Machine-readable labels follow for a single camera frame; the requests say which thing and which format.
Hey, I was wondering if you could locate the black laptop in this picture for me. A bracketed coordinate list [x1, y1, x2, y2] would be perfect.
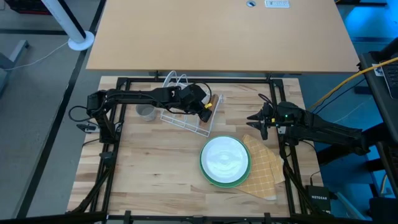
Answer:
[381, 60, 398, 99]

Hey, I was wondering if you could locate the white tower fan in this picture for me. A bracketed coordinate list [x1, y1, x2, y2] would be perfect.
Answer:
[41, 0, 95, 52]

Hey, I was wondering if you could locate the grey furniture base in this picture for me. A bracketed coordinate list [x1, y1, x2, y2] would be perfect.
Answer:
[0, 39, 30, 94]

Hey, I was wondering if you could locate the white plate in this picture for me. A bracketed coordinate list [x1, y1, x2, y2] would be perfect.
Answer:
[201, 136, 250, 184]

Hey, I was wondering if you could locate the brown divided wooden plate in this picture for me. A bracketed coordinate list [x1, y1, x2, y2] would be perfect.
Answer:
[198, 94, 220, 129]

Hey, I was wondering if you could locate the white wire dish rack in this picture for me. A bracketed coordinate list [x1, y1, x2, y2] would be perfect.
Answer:
[160, 70, 224, 138]

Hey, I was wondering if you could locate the yellow cable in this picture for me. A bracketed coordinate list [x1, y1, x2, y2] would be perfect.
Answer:
[307, 57, 398, 113]

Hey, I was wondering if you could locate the green plate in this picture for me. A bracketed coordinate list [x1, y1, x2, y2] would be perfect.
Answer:
[199, 135, 252, 189]

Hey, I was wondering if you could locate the grey cup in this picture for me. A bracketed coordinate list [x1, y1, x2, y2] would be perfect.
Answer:
[136, 104, 156, 122]

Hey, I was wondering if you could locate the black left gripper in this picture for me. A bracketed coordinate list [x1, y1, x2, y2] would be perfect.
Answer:
[178, 82, 214, 123]

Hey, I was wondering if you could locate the black Netgear network switch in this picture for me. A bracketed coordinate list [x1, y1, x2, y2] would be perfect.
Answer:
[306, 185, 332, 212]

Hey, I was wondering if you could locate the grey cable connector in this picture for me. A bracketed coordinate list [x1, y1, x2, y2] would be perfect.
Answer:
[76, 123, 101, 133]

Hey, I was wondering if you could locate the black metal frame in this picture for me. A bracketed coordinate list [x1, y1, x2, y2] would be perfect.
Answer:
[65, 70, 315, 224]

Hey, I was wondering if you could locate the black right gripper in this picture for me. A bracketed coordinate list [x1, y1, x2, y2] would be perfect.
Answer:
[246, 101, 282, 141]

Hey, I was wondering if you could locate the white label sticker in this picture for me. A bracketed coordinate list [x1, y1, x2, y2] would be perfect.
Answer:
[371, 63, 386, 77]

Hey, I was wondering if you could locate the dark storage crate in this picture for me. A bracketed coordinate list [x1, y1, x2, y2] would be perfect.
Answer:
[5, 0, 52, 16]

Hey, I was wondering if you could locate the light wooden desk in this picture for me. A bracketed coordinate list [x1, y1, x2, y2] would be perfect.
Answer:
[86, 0, 361, 74]

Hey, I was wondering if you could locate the white cable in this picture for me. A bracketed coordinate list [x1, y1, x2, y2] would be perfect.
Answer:
[4, 40, 71, 72]

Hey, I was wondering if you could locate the yellow checked cloth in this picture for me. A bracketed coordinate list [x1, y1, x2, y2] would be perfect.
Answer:
[236, 134, 286, 202]

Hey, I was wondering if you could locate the white power strip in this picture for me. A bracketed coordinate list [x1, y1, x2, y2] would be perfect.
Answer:
[264, 0, 290, 9]

